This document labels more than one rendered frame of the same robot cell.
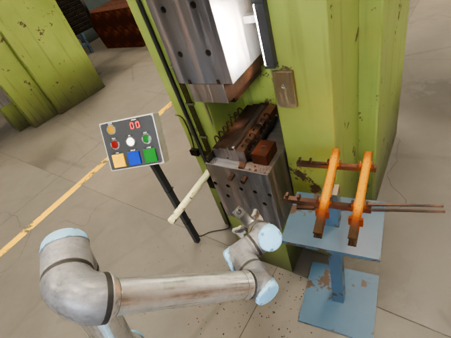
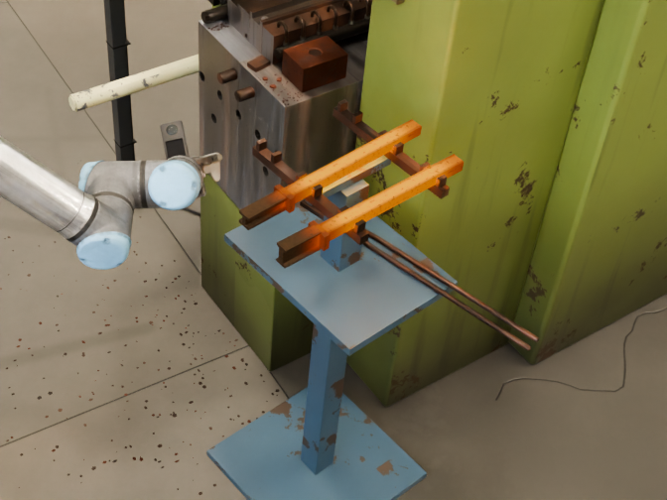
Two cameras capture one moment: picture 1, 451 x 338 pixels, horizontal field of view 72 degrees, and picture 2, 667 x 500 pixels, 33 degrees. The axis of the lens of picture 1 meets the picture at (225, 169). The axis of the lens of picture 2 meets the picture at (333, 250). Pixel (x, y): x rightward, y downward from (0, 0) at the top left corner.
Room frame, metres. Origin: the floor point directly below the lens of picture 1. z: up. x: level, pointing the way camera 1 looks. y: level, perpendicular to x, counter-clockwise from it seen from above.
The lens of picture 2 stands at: (-0.83, -0.57, 2.42)
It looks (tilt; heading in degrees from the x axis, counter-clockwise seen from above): 45 degrees down; 7
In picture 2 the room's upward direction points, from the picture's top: 6 degrees clockwise
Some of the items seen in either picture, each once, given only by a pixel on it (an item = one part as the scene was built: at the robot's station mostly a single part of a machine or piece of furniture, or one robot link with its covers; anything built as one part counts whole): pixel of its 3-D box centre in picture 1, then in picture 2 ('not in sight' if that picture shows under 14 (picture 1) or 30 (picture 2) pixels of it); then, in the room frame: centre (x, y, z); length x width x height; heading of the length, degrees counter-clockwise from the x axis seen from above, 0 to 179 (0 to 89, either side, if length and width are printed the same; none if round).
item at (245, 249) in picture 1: (242, 255); (114, 188); (0.66, 0.05, 0.98); 0.12 x 0.12 x 0.09; 15
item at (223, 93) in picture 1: (229, 70); not in sight; (1.45, -0.19, 1.32); 0.42 x 0.20 x 0.10; 136
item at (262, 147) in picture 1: (264, 152); (315, 63); (1.22, -0.21, 0.95); 0.12 x 0.09 x 0.07; 136
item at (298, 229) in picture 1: (333, 222); (339, 261); (0.82, -0.37, 0.75); 0.40 x 0.30 x 0.02; 53
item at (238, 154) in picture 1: (246, 129); (326, 3); (1.45, -0.19, 0.96); 0.42 x 0.20 x 0.09; 136
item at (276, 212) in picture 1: (265, 164); (333, 103); (1.42, -0.24, 0.69); 0.56 x 0.38 x 0.45; 136
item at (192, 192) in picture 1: (190, 195); (149, 78); (1.47, 0.27, 0.62); 0.44 x 0.05 x 0.05; 136
